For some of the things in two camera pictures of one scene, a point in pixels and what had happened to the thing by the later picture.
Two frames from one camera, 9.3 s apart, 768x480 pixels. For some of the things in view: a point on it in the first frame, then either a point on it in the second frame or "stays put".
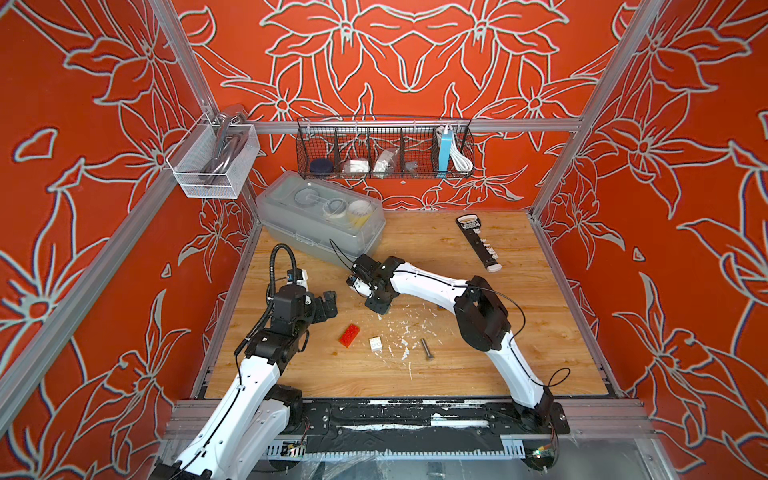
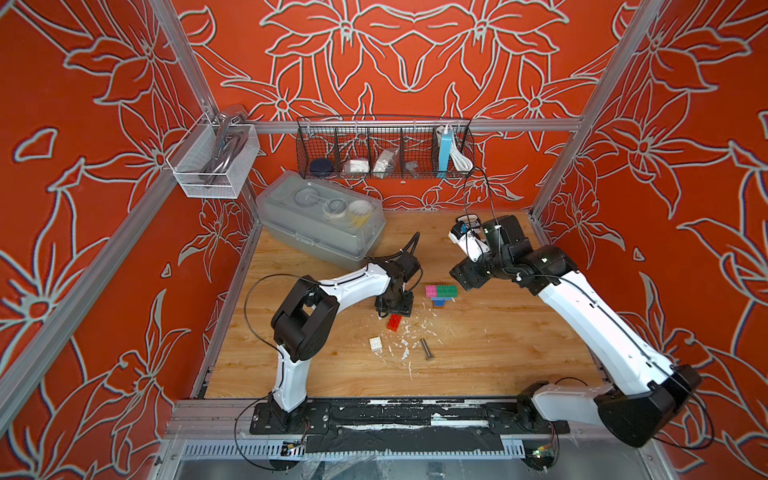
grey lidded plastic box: x=301 y=210 stays put
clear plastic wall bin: x=214 y=161 stays put
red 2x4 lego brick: x=347 y=337 -> x=393 y=322
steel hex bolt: x=429 y=356 stays put
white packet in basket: x=359 y=166 stays put
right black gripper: x=376 y=308 -> x=465 y=266
